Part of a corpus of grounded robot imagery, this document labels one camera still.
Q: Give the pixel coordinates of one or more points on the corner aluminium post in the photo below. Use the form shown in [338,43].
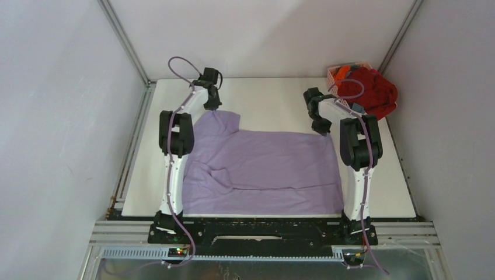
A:
[401,34]
[119,30]

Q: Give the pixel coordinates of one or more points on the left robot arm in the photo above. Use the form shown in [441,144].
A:
[176,141]

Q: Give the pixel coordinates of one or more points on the lavender t shirt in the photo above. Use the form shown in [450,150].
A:
[238,172]

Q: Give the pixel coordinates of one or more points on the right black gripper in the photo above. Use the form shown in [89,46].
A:
[323,130]

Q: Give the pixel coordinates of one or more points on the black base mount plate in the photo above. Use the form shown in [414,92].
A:
[262,237]

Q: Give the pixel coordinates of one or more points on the red t shirt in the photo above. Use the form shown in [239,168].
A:
[380,95]

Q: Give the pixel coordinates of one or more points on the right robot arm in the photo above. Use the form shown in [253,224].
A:
[360,148]

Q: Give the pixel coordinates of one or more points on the left corner aluminium post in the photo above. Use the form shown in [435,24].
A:
[119,30]

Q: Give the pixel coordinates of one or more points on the aluminium frame rail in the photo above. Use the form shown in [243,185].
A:
[405,250]

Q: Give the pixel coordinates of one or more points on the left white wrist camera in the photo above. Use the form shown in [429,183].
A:
[213,76]

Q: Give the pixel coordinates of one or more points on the grey blue garment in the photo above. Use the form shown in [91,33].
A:
[358,108]

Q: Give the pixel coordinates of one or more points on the pink laundry basket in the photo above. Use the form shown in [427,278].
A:
[348,88]

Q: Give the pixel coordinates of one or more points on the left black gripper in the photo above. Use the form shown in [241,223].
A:
[213,105]

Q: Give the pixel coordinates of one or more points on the orange t shirt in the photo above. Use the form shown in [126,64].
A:
[341,74]

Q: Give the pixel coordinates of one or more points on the right corner aluminium post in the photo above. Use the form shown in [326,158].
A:
[401,34]

